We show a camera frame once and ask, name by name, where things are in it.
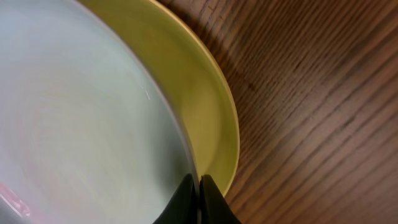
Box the light blue plate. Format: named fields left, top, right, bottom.
left=1, top=1, right=194, bottom=223

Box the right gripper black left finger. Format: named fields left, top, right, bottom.
left=154, top=174, right=197, bottom=224

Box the yellow plate back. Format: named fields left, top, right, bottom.
left=80, top=0, right=240, bottom=195

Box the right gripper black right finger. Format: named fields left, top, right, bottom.
left=200, top=175, right=241, bottom=224

